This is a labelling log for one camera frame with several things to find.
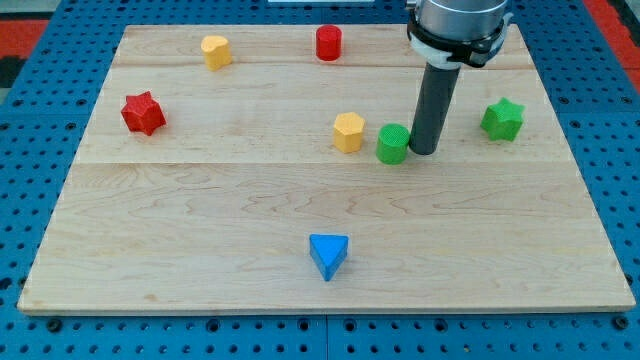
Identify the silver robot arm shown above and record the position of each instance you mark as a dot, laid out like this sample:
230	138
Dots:
452	33

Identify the yellow hexagon block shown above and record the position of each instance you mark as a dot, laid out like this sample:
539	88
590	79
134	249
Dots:
348	131

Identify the blue triangle block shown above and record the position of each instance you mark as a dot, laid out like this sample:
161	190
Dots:
328	252

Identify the green cylinder block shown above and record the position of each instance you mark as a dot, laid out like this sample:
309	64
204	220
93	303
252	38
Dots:
392	143

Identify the wooden board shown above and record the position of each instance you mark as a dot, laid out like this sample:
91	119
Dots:
212	213

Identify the red cylinder block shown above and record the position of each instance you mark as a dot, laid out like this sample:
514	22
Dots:
328	42

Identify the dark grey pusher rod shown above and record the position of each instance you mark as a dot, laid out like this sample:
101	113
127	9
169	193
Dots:
432	107

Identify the yellow heart block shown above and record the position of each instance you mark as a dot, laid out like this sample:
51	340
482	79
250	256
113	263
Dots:
216	52

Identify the green star block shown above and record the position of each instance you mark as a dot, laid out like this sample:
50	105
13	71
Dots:
503	120

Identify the red star block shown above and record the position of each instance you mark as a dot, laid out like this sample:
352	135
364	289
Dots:
142	113

